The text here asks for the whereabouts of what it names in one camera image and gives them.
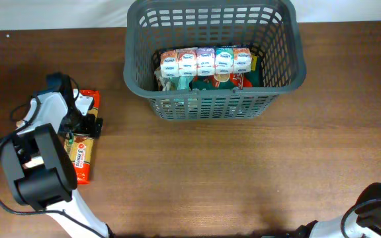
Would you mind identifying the small pale green packet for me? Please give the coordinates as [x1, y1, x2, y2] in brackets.
[170, 76, 194, 91]

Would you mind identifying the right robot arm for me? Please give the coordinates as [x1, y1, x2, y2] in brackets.
[82, 114, 381, 237]

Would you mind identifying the Kleenex tissue multipack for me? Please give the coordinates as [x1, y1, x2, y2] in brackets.
[159, 45, 256, 77]

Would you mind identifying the brown white snack bag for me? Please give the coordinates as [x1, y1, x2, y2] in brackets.
[154, 67, 175, 91]

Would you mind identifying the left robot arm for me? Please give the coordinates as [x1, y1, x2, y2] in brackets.
[0, 72, 114, 237]

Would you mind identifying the green Nescafe coffee bag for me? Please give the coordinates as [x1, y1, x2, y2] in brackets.
[190, 55, 261, 90]

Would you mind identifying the San Remo spaghetti pack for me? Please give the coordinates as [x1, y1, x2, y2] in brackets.
[64, 90, 101, 184]

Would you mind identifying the grey plastic basket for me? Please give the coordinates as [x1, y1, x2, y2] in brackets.
[123, 0, 306, 121]

